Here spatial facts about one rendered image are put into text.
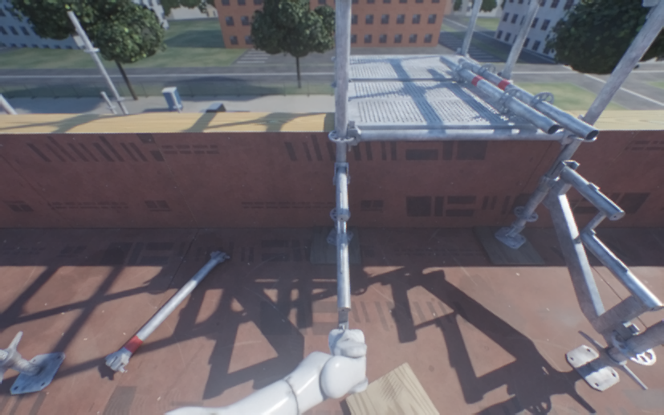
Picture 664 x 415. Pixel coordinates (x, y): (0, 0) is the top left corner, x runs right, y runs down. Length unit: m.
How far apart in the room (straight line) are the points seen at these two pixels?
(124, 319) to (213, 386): 0.63
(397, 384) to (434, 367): 0.19
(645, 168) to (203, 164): 2.45
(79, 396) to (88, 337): 0.26
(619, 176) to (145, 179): 2.71
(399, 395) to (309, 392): 0.81
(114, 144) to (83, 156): 0.23
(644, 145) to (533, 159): 0.54
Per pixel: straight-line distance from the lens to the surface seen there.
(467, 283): 1.67
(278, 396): 0.51
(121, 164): 1.86
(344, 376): 0.56
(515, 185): 1.85
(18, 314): 2.17
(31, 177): 2.31
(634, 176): 2.26
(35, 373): 1.83
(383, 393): 1.31
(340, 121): 1.18
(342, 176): 1.21
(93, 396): 1.65
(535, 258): 1.98
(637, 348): 1.54
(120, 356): 1.60
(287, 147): 1.41
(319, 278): 1.52
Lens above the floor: 1.28
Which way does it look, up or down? 42 degrees down
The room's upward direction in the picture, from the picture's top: 1 degrees counter-clockwise
